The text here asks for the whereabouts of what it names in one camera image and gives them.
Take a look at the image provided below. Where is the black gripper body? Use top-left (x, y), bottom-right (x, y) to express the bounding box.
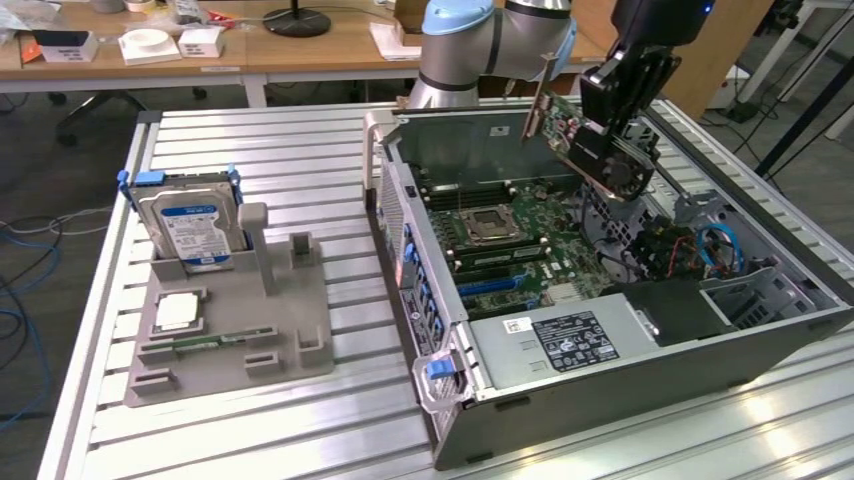
top-left (610, 0), bottom-right (710, 49)

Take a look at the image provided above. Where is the green GPU card black fan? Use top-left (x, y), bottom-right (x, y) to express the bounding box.
top-left (519, 52), bottom-right (659, 204)

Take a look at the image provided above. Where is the wooden cabinet panel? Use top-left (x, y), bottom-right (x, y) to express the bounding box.
top-left (570, 0), bottom-right (776, 121)

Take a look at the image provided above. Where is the black stand pole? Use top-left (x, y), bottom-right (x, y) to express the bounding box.
top-left (753, 0), bottom-right (854, 176)

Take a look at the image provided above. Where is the green motherboard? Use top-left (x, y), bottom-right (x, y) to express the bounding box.
top-left (419, 182), bottom-right (629, 321)

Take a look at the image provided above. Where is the silver CPU socket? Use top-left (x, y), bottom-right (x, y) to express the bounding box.
top-left (463, 205), bottom-right (521, 246)

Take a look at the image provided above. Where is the white paper stack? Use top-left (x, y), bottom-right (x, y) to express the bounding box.
top-left (370, 22), bottom-right (426, 62)

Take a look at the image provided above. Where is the brown cardboard box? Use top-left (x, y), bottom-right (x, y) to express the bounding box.
top-left (393, 0), bottom-right (429, 36)

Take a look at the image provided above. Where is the silver chipset heatsink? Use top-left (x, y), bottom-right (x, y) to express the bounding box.
top-left (546, 284), bottom-right (590, 304)

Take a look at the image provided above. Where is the blue expansion slot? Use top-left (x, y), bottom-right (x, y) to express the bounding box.
top-left (457, 277), bottom-right (523, 297)

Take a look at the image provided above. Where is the wooden desk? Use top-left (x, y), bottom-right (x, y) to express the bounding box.
top-left (0, 0), bottom-right (250, 109)
top-left (244, 0), bottom-right (606, 109)

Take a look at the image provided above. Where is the black round lamp base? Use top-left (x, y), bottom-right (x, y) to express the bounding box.
top-left (263, 0), bottom-right (334, 38)

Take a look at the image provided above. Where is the grey power supply unit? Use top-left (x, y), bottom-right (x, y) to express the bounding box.
top-left (470, 293), bottom-right (661, 391)

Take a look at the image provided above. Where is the grey open PC case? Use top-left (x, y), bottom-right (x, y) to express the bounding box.
top-left (362, 94), bottom-right (854, 474)

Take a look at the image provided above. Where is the small white cardboard box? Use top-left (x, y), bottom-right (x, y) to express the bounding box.
top-left (178, 27), bottom-right (227, 59)

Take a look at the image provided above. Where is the hard disk blue carrier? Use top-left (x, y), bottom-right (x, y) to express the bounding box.
top-left (116, 169), bottom-right (252, 275)

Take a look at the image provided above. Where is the white box with tape roll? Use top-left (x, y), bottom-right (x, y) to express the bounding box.
top-left (118, 28), bottom-right (184, 67)

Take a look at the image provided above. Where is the grey plastic parts rack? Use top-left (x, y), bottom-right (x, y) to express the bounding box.
top-left (123, 202), bottom-right (339, 409)

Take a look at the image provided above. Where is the office chair base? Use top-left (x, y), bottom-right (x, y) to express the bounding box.
top-left (52, 89), bottom-right (152, 149)

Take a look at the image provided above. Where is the silver CPU chip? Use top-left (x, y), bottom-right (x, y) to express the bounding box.
top-left (152, 294), bottom-right (203, 334)

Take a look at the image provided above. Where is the green RAM stick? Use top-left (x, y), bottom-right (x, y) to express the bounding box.
top-left (143, 333), bottom-right (254, 354)

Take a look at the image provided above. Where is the white box black top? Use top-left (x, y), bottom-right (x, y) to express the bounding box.
top-left (31, 29), bottom-right (100, 64)

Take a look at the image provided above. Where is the clear plastic bag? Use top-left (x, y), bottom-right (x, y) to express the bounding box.
top-left (0, 0), bottom-right (66, 46)

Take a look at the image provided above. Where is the blue wire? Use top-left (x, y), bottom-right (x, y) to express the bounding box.
top-left (695, 223), bottom-right (748, 279)

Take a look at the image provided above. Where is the white floor cable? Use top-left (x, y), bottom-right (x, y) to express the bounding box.
top-left (6, 207), bottom-right (112, 236)

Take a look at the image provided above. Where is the blue floor cable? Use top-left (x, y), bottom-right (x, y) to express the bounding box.
top-left (0, 224), bottom-right (66, 431)

